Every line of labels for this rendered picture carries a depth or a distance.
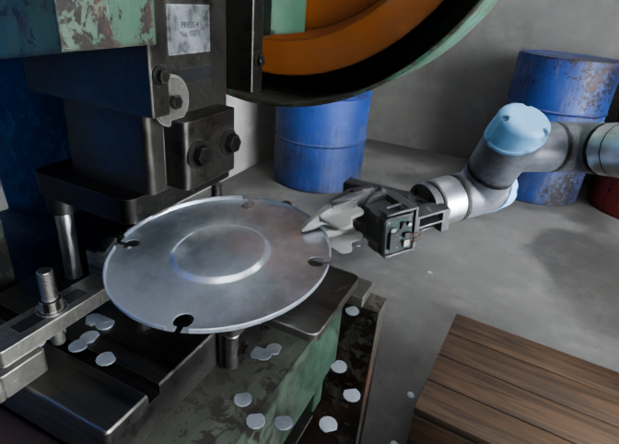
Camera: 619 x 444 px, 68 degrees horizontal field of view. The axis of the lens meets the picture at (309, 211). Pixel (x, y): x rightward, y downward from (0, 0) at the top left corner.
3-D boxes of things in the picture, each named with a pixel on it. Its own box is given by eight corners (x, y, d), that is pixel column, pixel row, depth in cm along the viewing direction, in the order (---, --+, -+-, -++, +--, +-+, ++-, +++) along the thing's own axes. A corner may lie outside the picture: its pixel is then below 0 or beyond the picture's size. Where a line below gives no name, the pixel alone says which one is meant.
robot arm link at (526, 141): (557, 99, 67) (519, 154, 75) (489, 98, 64) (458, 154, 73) (586, 135, 62) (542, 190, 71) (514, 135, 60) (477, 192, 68)
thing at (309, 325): (350, 350, 66) (362, 272, 61) (307, 421, 55) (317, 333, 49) (209, 295, 76) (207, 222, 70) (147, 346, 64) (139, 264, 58)
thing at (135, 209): (233, 190, 69) (233, 155, 67) (133, 246, 53) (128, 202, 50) (151, 167, 75) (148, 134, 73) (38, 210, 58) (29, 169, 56)
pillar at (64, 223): (87, 274, 64) (71, 181, 58) (73, 281, 62) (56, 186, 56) (75, 269, 65) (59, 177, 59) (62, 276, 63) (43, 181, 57)
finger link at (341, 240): (315, 251, 61) (375, 233, 64) (297, 230, 65) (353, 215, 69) (316, 270, 62) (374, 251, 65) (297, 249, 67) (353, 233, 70)
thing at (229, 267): (164, 193, 75) (164, 189, 74) (341, 207, 71) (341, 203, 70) (52, 318, 50) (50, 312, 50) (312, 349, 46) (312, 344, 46)
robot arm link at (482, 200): (500, 148, 76) (477, 183, 82) (448, 160, 71) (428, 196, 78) (532, 182, 71) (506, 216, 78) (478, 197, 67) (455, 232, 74)
